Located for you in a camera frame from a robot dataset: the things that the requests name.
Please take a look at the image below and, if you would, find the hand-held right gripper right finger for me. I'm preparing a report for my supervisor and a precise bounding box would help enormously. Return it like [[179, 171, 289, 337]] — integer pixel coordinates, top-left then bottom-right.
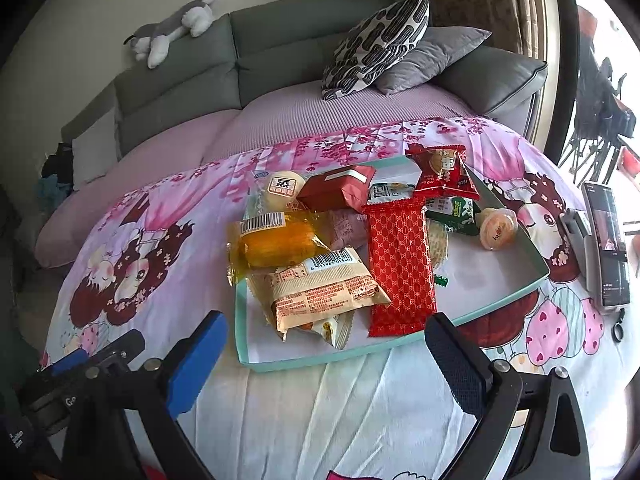
[[424, 312, 593, 480]]

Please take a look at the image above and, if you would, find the grey white plush toy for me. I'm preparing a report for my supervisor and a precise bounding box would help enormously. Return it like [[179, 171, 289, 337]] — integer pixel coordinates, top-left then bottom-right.
[[124, 0, 218, 69]]

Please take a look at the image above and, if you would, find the white steamed bun packet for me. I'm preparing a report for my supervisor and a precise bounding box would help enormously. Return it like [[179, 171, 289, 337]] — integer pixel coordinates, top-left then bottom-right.
[[243, 170, 306, 221]]

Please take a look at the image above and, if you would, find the beige curtain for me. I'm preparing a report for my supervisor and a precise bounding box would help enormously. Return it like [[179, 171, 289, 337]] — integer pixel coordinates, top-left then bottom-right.
[[425, 0, 561, 146]]

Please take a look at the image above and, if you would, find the grey pillow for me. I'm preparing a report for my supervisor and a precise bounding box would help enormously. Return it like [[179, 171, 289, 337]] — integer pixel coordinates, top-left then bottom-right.
[[374, 26, 492, 96]]

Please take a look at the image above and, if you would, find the dark clothing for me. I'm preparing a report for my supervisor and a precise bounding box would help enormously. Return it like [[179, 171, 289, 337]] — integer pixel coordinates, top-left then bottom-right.
[[41, 142, 75, 178]]

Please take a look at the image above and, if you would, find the green biscuit packet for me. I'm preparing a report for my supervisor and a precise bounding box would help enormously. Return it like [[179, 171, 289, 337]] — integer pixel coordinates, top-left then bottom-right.
[[425, 195, 481, 237]]

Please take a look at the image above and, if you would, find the black white patterned pillow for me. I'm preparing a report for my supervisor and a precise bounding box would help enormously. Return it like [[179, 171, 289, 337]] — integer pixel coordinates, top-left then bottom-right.
[[321, 0, 431, 101]]

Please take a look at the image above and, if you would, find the green white cracker packet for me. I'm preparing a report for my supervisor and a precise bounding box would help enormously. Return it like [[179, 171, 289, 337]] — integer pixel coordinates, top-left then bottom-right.
[[369, 182, 416, 206]]

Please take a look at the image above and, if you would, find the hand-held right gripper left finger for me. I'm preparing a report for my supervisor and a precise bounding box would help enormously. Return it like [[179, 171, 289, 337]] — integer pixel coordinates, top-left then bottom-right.
[[60, 310, 230, 480]]

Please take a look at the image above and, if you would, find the yellow cake packet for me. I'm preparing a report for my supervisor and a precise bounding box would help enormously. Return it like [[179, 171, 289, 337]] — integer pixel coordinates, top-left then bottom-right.
[[227, 210, 331, 286]]

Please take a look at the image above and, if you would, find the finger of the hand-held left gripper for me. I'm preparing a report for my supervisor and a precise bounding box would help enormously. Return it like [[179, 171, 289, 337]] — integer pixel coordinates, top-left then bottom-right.
[[87, 329, 146, 368], [47, 349, 90, 377]]

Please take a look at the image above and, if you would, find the printed cartoon blanket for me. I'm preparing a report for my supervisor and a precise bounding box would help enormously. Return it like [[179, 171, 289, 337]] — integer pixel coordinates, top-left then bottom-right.
[[40, 116, 636, 480]]

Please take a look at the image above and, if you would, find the white packet with black script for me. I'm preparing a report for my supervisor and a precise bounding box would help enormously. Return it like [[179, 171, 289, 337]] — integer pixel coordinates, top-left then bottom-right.
[[300, 310, 356, 351]]

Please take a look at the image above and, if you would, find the grey phone stand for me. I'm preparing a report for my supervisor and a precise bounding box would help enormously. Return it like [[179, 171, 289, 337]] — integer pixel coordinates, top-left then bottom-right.
[[559, 209, 593, 281]]

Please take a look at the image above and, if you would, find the smartphone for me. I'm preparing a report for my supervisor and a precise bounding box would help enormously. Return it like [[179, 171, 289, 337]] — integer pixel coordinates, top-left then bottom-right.
[[581, 181, 632, 309]]

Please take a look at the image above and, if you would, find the red patterned wafer packet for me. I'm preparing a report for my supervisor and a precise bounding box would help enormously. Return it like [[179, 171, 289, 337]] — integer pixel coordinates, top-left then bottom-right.
[[361, 197, 438, 338]]

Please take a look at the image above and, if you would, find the grey sofa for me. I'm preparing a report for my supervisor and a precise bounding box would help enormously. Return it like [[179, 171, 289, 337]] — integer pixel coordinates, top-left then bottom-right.
[[60, 0, 548, 161]]

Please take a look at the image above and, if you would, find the teal shallow cardboard tray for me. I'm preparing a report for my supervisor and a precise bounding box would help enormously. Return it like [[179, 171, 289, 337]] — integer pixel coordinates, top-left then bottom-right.
[[235, 152, 551, 373]]

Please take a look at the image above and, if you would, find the beige bread packet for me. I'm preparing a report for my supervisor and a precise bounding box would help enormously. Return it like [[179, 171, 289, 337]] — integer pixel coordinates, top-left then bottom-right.
[[267, 247, 393, 343]]

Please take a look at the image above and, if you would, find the light grey cushion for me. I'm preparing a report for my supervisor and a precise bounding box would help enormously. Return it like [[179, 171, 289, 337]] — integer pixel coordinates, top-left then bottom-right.
[[71, 110, 118, 186]]

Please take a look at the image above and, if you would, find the pink snack packet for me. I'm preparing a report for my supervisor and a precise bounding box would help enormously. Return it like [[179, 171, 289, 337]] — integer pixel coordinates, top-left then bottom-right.
[[320, 210, 371, 251]]

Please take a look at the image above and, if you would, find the orange jelly cup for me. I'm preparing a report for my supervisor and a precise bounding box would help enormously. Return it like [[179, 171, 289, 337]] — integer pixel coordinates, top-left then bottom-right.
[[475, 208, 518, 252]]

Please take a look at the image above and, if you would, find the pink sofa cover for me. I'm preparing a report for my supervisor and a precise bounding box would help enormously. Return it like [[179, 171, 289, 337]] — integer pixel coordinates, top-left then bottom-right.
[[35, 80, 496, 268]]

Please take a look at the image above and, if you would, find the black folding chair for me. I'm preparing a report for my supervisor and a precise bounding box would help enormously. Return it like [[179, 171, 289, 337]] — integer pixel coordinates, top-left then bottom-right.
[[560, 50, 638, 186]]

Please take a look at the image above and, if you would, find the red packet with bun picture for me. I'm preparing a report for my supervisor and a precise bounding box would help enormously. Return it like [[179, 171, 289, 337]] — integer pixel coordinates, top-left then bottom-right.
[[405, 143, 480, 201]]

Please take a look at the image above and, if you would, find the dark red snack packet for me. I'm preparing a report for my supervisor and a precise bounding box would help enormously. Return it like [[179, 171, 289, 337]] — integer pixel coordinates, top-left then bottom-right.
[[296, 164, 377, 213]]

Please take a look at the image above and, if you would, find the teal cloth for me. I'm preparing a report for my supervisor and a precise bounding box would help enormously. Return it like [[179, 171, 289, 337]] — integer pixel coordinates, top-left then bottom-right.
[[37, 175, 68, 213]]

